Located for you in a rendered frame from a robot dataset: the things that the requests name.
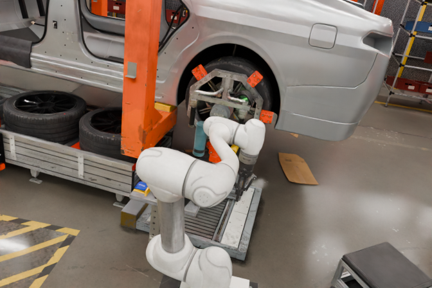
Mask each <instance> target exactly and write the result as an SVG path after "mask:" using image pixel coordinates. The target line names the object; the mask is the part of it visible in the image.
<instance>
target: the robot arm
mask: <svg viewBox="0 0 432 288"><path fill-rule="evenodd" d="M203 130H204V132H205V133H206V135H208V136H209V137H210V143H211V145H212V146H213V148H214V149H215V151H216V153H217V154H218V155H219V157H220V159H221V160H222V161H221V162H219V163H216V164H211V163H207V162H204V161H201V160H198V159H195V158H194V157H192V156H189V155H188V154H185V153H182V152H179V151H176V150H172V149H170V148H164V147H151V148H148V149H145V150H144V151H143V152H142V153H141V154H140V156H139V158H138V160H137V163H136V173H137V175H138V177H139V178H140V179H141V180H142V181H143V182H144V183H146V184H147V186H148V187H149V189H150V190H151V192H152V193H153V195H154V196H155V197H156V198H157V209H158V215H159V228H160V235H157V236H155V237H154V238H153V239H152V240H151V241H150V242H149V243H148V246H147V250H146V256H147V260H148V262H149V263H150V265H151V266H152V267H153V268H154V269H156V270H158V271H159V272H161V273H163V274H165V275H167V276H169V277H172V278H174V279H176V280H180V281H182V282H185V283H187V284H188V285H189V286H190V287H191V288H230V283H231V277H232V264H231V258H230V256H229V255H228V253H227V252H226V251H225V250H224V249H222V248H220V247H216V246H212V247H207V248H205V249H199V248H196V247H195V246H193V244H192V243H191V242H190V239H189V238H188V236H187V235H186V234H185V197H186V198H187V199H190V200H192V201H193V202H194V203H195V204H196V205H197V206H199V207H201V208H210V207H212V206H215V205H217V204H219V203H220V202H222V201H223V200H224V199H225V198H226V197H227V196H228V195H229V193H230V192H231V191H232V189H233V187H234V188H236V191H235V194H236V195H237V196H236V199H235V201H236V202H238V201H239V199H240V196H242V194H243V192H244V191H247V190H248V188H249V187H250V185H251V183H252V182H253V181H254V180H255V179H256V178H257V175H255V174H254V173H253V167H254V164H255V163H256V161H257V158H258V155H259V152H260V149H261V148H262V145H263V143H264V137H265V131H266V128H265V125H264V123H262V122H261V121H260V120H257V119H250V120H249V121H247V122H246V124H245V125H242V124H239V123H237V122H235V121H232V120H229V119H226V118H221V117H218V116H212V117H209V118H207V119H206V120H205V122H204V124H203ZM228 143H231V144H234V145H236V146H238V147H240V154H239V157H237V155H236V154H235V153H234V151H233V150H232V149H231V148H230V147H229V145H228ZM238 158H239V160H238ZM237 173H238V175H239V177H238V183H237V182H236V177H237ZM249 176H251V180H250V181H249V183H248V184H247V186H246V188H245V185H246V180H247V178H248V177H249ZM242 177H243V178H244V180H243V183H242V188H241V187H239V186H240V182H241V179H242Z"/></svg>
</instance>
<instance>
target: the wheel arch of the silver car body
mask: <svg viewBox="0 0 432 288"><path fill-rule="evenodd" d="M235 44H237V48H236V52H235V57H241V58H244V59H247V60H249V61H251V62H252V63H254V64H256V65H257V66H258V67H259V68H260V69H261V70H262V71H263V72H264V73H265V75H266V76H267V78H268V79H269V81H270V84H271V87H272V90H273V104H272V108H271V112H274V113H276V114H277V119H276V123H275V126H274V129H276V127H277V125H278V122H279V120H280V115H281V111H282V94H281V90H280V84H279V82H278V79H277V77H276V74H275V72H274V71H273V69H272V67H271V66H270V64H269V63H268V61H267V60H266V59H265V58H264V57H263V56H261V54H259V53H258V52H257V51H255V50H254V49H252V48H250V47H248V46H246V45H243V44H240V43H236V42H218V43H215V44H211V45H209V46H207V47H205V48H203V49H201V50H199V51H198V52H197V53H196V54H195V55H194V56H193V57H192V58H191V59H190V60H189V61H188V62H187V63H186V65H185V66H184V68H183V70H182V72H181V74H180V75H179V79H178V81H177V85H176V89H175V106H178V105H179V104H180V103H181V102H182V101H183V100H185V95H186V89H187V87H188V84H189V82H190V81H191V79H192V77H193V76H194V74H193V73H192V72H191V70H193V69H194V68H196V67H197V66H198V65H200V64H202V66H203V67H204V66H205V65H207V64H208V63H209V62H211V61H213V60H215V59H217V58H221V57H228V56H229V57H230V56H232V54H233V48H234V45H235ZM220 80H222V77H218V76H217V77H216V81H215V83H217V82H218V81H220ZM209 89H211V87H210V86H209V84H208V83H206V87H205V90H204V91H206V92H207V91H208V90H209Z"/></svg>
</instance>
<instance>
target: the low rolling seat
mask: <svg viewBox="0 0 432 288"><path fill-rule="evenodd" d="M344 269H346V270H347V272H345V273H343V271H344ZM331 284H332V286H331V287H330V288H432V278H430V277H429V276H428V275H427V274H426V273H425V272H423V271H422V270H421V269H420V268H419V267H417V266H416V265H415V264H414V263H413V262H412V261H410V260H409V259H408V258H407V257H405V256H404V255H403V254H402V253H401V252H400V251H398V250H397V249H396V248H395V247H393V246H392V245H391V244H390V243H389V242H383V243H380V244H376V245H374V246H370V247H366V248H363V249H360V250H357V251H353V252H350V253H347V254H344V255H343V258H340V260H339V264H338V265H337V269H336V272H335V274H334V277H333V279H332V282H331Z"/></svg>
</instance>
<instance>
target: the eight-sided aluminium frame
mask: <svg viewBox="0 0 432 288"><path fill-rule="evenodd" d="M213 77H224V78H227V79H234V80H236V81H240V82H242V83H243V84H244V86H245V88H246V89H247V90H248V91H249V92H250V93H251V96H252V98H253V99H254V101H255V102H256V109H255V115H254V119H257V120H259V117H260V113H261V110H262V105H263V101H264V100H263V99H262V97H261V96H260V94H259V93H258V91H257V90H256V89H255V87H251V86H250V84H249V83H248V82H247V79H248V77H247V75H244V74H240V73H235V72H231V71H225V70H221V69H214V70H213V71H212V72H210V73H208V74H207V75H206V76H205V77H204V78H202V79H200V81H197V82H196V83H194V84H193V85H192V86H191V87H190V93H193V92H194V91H195V90H197V88H199V87H201V86H202V85H203V84H205V83H206V82H207V81H209V80H211V79H212V78H213ZM191 99H192V98H190V95H189V101H188V111H187V115H188V117H189V118H190V110H191V107H190V100H191ZM199 121H201V119H200V118H199V117H198V115H197V114H195V121H194V125H195V126H197V122H199Z"/></svg>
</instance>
